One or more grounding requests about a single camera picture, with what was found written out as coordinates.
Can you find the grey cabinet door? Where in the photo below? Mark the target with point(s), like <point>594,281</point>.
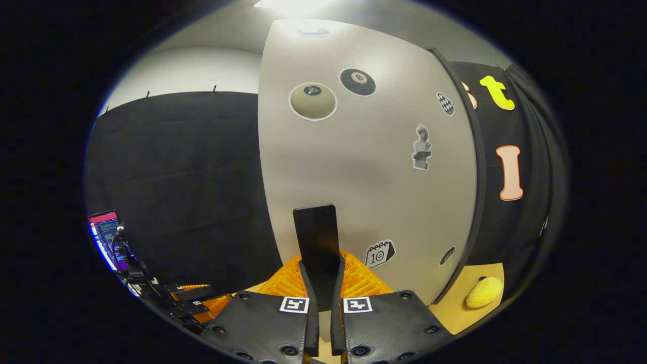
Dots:
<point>364,177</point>

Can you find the computer monitor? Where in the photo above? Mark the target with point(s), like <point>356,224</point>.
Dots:
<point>107,237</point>

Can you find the long ceiling light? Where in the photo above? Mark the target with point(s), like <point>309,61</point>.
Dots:
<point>298,5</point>

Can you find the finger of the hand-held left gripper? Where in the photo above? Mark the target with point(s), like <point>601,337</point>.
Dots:
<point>212,308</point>
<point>194,290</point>

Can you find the black backdrop cloth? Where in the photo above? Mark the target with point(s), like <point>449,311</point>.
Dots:
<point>177,177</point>

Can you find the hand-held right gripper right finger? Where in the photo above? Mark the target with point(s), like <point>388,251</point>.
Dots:
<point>337,333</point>

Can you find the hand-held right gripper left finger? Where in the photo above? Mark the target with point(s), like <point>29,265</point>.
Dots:
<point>313,333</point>

